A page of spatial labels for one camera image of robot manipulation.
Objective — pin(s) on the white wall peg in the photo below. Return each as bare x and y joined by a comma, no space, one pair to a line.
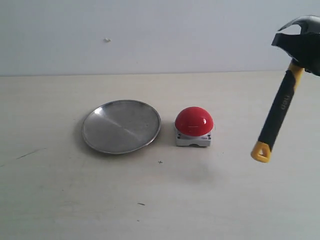
107,39

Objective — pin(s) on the round silver metal plate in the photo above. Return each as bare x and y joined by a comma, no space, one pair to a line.
121,126

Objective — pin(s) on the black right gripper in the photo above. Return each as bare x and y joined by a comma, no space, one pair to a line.
304,50

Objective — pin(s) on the red dome push button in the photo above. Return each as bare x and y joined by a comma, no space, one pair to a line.
193,127

